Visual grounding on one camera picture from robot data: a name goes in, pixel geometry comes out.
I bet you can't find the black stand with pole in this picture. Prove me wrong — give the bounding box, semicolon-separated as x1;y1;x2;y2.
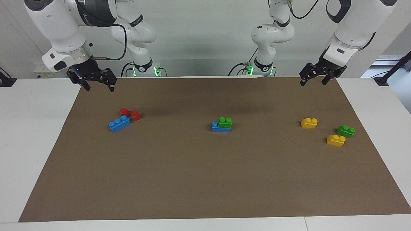
373;51;411;86

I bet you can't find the black right base cable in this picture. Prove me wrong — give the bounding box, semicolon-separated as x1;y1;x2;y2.
120;62;135;78

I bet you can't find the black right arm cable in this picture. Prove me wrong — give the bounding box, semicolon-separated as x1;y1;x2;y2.
92;23;128;61

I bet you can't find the brown table mat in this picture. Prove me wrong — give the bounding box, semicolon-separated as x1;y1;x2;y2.
18;76;411;222

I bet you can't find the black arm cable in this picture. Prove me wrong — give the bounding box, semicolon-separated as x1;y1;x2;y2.
288;0;320;19
92;23;128;61

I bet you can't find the black left base cable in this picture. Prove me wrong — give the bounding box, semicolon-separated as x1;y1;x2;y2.
228;47;259;76

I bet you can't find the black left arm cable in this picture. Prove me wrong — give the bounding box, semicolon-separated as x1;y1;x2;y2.
288;0;320;19

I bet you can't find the blue three-stud toy block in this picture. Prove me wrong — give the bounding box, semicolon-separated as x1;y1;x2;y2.
109;115;131;133
211;121;231;133

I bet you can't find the black table clamp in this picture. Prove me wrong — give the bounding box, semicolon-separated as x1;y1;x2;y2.
0;67;17;88

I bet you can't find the white box with yellow labels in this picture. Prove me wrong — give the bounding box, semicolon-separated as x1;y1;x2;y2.
33;63;70;79

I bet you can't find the yellow two-stud toy block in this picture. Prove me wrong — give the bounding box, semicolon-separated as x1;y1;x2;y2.
301;117;318;129
327;134;346;147

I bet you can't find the black base cable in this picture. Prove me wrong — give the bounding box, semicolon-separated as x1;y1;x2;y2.
120;62;135;78
228;47;259;76

